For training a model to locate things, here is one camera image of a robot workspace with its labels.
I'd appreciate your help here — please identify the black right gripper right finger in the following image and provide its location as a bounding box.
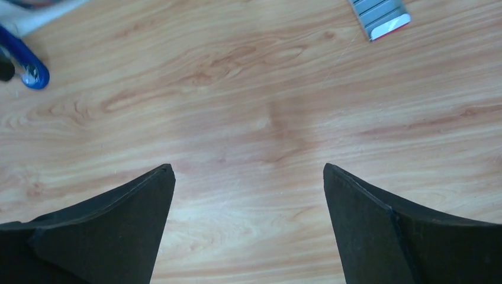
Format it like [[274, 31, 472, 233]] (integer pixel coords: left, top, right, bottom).
[[323, 164, 501, 283]]

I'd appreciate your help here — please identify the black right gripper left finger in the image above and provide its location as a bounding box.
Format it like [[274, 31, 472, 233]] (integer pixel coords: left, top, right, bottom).
[[1, 164, 175, 283]]

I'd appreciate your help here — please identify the blue black stapler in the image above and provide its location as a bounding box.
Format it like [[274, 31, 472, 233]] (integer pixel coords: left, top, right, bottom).
[[1, 25, 50, 90]]

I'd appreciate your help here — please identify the staple box with staples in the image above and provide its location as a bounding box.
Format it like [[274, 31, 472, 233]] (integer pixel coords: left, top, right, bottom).
[[348, 0, 411, 41]]

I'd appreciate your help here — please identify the beige canvas tote bag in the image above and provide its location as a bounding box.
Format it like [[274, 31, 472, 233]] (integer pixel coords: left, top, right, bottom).
[[1, 0, 88, 37]]

